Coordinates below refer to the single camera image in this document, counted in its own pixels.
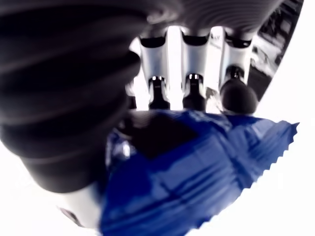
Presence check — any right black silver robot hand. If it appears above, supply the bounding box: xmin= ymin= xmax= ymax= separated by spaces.
xmin=0 ymin=0 xmax=306 ymax=229

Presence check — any blue Oreo cookie packet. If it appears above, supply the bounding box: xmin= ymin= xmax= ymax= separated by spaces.
xmin=98 ymin=109 xmax=300 ymax=236

